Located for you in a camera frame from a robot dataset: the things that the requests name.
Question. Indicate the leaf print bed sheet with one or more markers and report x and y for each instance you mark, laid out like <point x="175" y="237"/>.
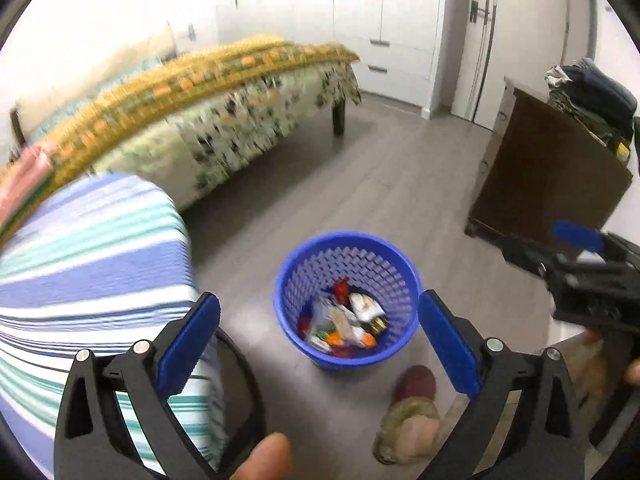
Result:
<point x="225" y="125"/>

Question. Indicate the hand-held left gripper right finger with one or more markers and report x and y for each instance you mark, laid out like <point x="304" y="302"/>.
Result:
<point x="445" y="340"/>

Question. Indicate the striped tablecloth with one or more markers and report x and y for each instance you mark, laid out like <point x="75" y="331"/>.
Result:
<point x="90" y="260"/>

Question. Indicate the blue plastic mesh basket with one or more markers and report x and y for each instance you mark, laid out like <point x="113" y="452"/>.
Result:
<point x="300" y="270"/>

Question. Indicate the red plastic wrapper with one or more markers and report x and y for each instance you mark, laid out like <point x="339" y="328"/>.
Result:
<point x="342" y="290"/>

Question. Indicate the bed with yellow cover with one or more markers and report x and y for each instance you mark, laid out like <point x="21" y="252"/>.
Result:
<point x="200" y="75"/>

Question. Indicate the white wardrobe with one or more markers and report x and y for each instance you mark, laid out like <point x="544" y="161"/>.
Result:
<point x="350" y="20"/>

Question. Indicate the olive maroon slipper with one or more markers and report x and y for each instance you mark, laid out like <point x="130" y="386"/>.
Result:
<point x="400" y="412"/>

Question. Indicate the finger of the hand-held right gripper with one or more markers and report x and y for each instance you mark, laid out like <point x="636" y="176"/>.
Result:
<point x="577" y="234"/>
<point x="530" y="250"/>

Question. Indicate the pink folded blanket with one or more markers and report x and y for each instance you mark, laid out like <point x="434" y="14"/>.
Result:
<point x="25" y="180"/>

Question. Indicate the white door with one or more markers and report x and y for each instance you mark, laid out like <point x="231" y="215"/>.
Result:
<point x="530" y="35"/>

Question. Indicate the dark wooden cabinet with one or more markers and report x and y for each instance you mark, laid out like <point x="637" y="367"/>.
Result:
<point x="540" y="175"/>

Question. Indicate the person's right hand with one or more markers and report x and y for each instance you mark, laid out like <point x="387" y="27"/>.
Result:
<point x="590" y="365"/>

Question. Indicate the person's foot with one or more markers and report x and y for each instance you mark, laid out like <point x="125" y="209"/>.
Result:
<point x="417" y="437"/>

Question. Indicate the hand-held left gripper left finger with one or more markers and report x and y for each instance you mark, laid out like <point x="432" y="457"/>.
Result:
<point x="187" y="340"/>

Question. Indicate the pile of folded clothes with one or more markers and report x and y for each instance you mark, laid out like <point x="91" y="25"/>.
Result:
<point x="600" y="95"/>

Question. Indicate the cream headboard cushion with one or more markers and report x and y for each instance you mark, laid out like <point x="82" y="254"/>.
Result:
<point x="100" y="75"/>

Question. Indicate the person's left hand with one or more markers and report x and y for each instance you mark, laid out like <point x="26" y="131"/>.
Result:
<point x="265" y="460"/>

